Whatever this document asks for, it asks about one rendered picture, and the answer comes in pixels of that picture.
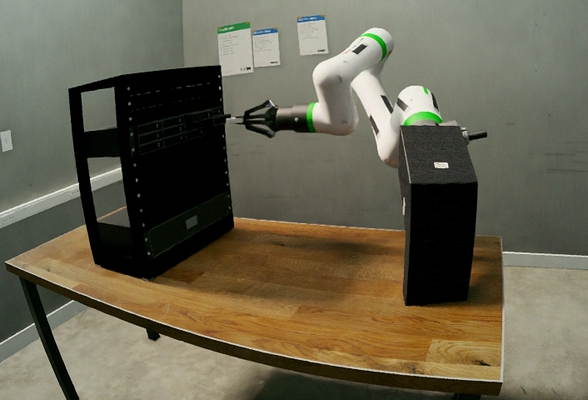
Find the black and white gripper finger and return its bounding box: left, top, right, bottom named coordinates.
left=226, top=100, right=274, bottom=122
left=227, top=120, right=276, bottom=138

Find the black server rack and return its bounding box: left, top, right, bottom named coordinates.
left=68, top=65, right=234, bottom=282

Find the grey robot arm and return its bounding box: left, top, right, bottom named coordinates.
left=291, top=28, right=460, bottom=168

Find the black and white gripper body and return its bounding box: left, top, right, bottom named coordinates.
left=265, top=106, right=293, bottom=132

